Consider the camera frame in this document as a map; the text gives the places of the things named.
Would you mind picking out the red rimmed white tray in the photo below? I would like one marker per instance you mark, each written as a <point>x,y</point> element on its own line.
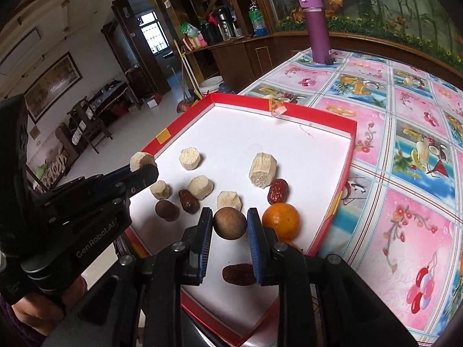
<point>307,159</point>

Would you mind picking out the dark side table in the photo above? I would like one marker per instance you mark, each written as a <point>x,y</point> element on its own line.
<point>112,97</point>

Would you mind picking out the printed pink tablecloth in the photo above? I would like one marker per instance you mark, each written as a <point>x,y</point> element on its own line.
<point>398,151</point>

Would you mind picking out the barred window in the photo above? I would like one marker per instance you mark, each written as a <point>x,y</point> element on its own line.
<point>153,32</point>

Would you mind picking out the black silver thermos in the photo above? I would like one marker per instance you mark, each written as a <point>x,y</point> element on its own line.
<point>224,25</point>

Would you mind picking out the green white bag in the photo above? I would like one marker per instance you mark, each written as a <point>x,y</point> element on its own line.
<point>188,29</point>

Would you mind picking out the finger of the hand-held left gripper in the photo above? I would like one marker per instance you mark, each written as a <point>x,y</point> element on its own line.
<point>144,175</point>
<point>97,180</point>

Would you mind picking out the white cardboard box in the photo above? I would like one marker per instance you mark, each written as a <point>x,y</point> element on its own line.
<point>154,101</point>

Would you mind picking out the person's left hand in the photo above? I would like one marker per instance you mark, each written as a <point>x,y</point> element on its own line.
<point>32,312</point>

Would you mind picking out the red date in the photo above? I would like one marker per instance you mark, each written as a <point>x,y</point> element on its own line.
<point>277,191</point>
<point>238,274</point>
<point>188,201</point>

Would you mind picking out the round peeled sugarcane piece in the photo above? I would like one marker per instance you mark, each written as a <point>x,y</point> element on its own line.
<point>200,187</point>
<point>190,158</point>

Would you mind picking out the purple thermos bottle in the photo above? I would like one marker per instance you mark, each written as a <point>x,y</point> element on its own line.
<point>318,32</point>

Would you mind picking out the long peeled sugarcane piece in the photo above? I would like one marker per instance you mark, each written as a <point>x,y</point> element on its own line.
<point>262,170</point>

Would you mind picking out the clear plastic bottle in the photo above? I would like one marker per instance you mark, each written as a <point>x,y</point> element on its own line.
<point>257,20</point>

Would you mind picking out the wooden counter cabinet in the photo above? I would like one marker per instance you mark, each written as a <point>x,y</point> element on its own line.
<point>246,58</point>

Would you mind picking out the flower bamboo wall mural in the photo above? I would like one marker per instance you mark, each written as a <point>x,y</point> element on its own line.
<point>398,7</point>

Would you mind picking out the framed wall painting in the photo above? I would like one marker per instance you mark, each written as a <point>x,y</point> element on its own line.
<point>52,86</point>

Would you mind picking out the blue water jug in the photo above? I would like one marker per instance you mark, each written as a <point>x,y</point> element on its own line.
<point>227,89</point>

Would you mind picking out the pink container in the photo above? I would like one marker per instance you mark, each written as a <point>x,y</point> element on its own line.
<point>202,40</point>

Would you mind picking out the wooden sofa with cushion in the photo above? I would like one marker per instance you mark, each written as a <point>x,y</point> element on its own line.
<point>54,166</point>

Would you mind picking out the wooden chair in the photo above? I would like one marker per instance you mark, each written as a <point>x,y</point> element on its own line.
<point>90,123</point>

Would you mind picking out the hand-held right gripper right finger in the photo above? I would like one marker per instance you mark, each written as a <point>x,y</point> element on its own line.
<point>255,245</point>

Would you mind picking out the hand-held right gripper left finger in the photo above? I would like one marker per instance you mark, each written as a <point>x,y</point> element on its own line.
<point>204,245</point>

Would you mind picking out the red dustpan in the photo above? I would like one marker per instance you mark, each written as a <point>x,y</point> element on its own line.
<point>184,106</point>

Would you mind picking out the white bucket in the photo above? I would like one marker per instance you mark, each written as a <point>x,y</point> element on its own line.
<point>210,86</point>

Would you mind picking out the black jar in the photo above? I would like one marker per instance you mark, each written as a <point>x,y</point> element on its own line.
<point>209,33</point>

